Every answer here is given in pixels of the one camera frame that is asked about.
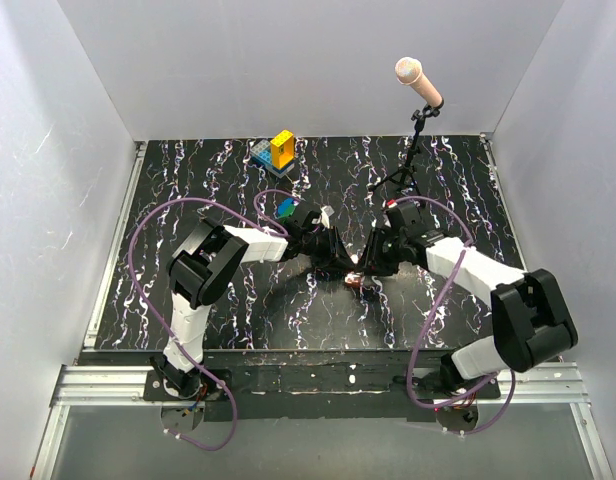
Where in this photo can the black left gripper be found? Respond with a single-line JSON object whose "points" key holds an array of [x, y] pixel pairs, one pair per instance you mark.
{"points": [[335, 259]]}

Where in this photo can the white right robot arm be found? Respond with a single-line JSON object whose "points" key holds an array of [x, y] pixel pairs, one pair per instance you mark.
{"points": [[530, 320]]}

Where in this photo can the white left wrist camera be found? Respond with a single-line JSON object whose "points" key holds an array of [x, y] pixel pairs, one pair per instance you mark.
{"points": [[326, 212]]}

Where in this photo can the yellow blue toy brick stack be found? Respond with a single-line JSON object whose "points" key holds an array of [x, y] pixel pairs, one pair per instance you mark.
{"points": [[276, 156]]}

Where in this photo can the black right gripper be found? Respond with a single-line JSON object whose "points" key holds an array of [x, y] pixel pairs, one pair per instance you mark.
{"points": [[370, 260]]}

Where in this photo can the green blue toy brick cluster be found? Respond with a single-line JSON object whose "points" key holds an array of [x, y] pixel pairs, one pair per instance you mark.
{"points": [[286, 208]]}

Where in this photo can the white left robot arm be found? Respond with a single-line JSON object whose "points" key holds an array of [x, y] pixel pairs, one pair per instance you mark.
{"points": [[201, 269]]}

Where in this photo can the pink microphone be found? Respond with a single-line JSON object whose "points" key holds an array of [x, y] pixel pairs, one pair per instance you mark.
{"points": [[409, 72]]}

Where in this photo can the black microphone stand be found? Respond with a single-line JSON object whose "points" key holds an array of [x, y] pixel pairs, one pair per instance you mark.
{"points": [[404, 177]]}

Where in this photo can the red weekly pill organizer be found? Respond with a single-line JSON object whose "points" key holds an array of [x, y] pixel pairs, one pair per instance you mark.
{"points": [[359, 281]]}

